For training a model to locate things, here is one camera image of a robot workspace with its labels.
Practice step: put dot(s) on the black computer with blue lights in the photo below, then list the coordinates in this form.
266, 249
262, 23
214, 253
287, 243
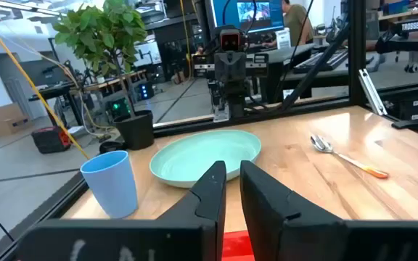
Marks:
145, 90

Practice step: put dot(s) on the computer monitor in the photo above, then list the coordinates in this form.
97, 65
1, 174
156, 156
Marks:
267, 21

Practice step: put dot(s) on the cardboard box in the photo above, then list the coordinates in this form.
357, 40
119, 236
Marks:
9, 127
7, 112

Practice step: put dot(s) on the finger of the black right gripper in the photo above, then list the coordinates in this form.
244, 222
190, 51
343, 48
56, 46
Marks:
223, 67
238, 67

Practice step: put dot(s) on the black computer with green light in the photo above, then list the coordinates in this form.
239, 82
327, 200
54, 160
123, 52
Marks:
119, 108

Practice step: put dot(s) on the teal round plate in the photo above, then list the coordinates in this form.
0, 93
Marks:
201, 152

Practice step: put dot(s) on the person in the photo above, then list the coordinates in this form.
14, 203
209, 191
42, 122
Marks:
296, 21

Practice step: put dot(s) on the red and black case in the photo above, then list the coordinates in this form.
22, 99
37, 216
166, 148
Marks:
49, 139

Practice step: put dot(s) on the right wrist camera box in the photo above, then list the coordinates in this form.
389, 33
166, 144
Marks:
229, 40

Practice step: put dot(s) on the red plastic tray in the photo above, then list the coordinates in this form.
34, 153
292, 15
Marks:
236, 248

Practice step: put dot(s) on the black plant pot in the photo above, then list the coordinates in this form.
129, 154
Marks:
136, 130

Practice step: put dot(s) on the green leafy potted plant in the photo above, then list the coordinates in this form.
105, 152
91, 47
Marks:
100, 36

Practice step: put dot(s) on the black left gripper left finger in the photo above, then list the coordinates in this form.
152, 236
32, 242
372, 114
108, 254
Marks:
209, 195

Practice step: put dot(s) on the black keyboard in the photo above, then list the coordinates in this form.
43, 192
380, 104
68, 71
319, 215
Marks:
321, 61

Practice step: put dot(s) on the long wooden workbench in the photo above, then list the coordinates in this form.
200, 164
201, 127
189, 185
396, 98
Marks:
122, 79

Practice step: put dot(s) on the blue plastic cup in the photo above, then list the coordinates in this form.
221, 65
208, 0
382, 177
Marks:
111, 188

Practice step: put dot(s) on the silver aluminium bar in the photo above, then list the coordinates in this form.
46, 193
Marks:
372, 92

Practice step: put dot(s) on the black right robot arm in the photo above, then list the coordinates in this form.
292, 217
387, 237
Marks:
236, 105

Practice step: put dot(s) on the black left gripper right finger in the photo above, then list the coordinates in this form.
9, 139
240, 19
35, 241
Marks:
267, 210

